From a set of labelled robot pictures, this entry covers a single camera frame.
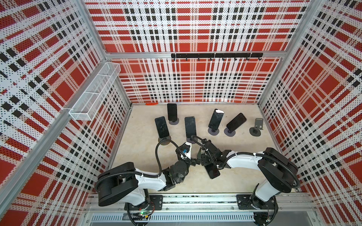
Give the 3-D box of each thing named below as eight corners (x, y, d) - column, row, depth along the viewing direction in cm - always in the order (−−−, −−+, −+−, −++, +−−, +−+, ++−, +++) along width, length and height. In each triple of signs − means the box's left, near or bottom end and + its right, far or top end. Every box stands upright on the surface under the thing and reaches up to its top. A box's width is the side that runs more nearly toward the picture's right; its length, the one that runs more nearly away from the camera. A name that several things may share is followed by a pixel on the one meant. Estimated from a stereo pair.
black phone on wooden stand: (161, 142, 98) (157, 129, 86) (158, 131, 104) (154, 118, 92) (170, 139, 99) (167, 127, 87) (167, 129, 105) (164, 116, 93)
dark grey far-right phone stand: (251, 136, 103) (256, 127, 94) (247, 127, 109) (252, 117, 100) (261, 136, 103) (267, 127, 94) (257, 127, 109) (263, 117, 100)
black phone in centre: (186, 139, 99) (186, 127, 88) (185, 129, 105) (185, 116, 94) (195, 139, 100) (196, 126, 88) (194, 129, 106) (194, 116, 94)
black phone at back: (169, 125, 109) (166, 111, 97) (170, 117, 114) (167, 103, 102) (177, 125, 109) (175, 111, 97) (178, 117, 114) (176, 103, 102)
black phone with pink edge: (207, 131, 105) (209, 120, 95) (212, 119, 113) (215, 108, 103) (216, 134, 103) (219, 123, 93) (221, 122, 111) (224, 110, 101)
